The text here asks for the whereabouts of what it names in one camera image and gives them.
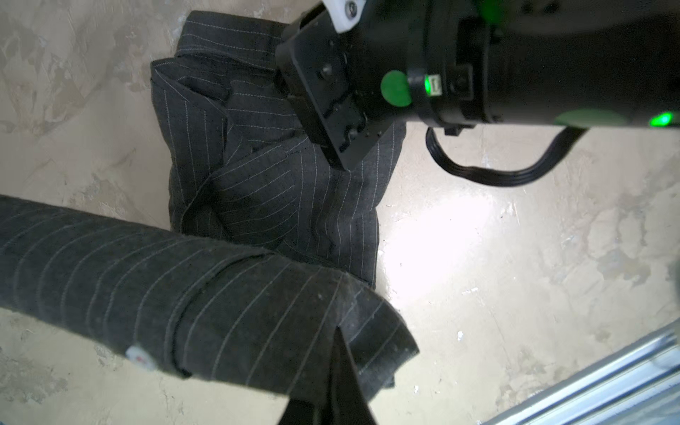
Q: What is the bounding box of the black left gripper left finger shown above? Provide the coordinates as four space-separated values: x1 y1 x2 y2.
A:
278 398 325 425

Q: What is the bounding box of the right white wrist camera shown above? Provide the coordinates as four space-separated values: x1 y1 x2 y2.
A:
322 0 367 34

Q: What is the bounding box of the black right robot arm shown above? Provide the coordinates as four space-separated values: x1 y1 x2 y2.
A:
276 1 679 170

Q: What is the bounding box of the dark grey striped shirt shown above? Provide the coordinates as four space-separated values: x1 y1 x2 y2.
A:
1 11 418 406

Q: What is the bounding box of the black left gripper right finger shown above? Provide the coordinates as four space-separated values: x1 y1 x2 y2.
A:
328 327 376 425

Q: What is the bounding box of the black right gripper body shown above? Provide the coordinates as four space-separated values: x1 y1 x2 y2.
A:
276 1 425 171

